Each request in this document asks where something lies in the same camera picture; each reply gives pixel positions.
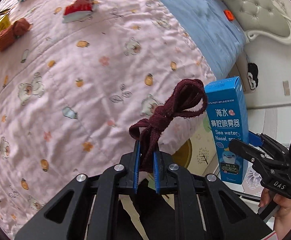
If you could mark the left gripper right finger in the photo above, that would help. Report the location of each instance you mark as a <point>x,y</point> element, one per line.
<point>156,173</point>

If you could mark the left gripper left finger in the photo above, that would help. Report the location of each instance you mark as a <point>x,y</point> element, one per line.
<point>136,165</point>

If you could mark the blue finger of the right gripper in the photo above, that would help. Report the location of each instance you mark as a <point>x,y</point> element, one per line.
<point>251,154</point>
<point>264,141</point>

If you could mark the blue nasal spray box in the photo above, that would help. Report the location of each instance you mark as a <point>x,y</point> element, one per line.
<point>228,120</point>

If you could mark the brown snack wrapper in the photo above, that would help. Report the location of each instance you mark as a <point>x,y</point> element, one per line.
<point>6,11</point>

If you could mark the yellow-green trash bin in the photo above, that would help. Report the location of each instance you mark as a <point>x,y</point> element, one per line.
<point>183,155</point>

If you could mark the person's right hand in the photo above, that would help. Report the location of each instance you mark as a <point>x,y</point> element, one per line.
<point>282,218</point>

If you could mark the pink bear-print quilt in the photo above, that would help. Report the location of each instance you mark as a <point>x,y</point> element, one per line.
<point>70,91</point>

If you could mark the orange small object on bed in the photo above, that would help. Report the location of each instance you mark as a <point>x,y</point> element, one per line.
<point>229,15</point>

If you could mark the white tufted headboard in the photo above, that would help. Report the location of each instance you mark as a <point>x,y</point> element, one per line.
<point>261,18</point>

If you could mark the blue bed sheet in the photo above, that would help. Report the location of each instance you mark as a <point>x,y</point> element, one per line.
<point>221,41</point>

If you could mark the red white crumpled wrapper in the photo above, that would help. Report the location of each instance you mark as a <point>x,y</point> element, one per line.
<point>78,10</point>

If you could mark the brown folded cloth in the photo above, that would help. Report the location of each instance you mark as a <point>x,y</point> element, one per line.
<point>9,35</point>

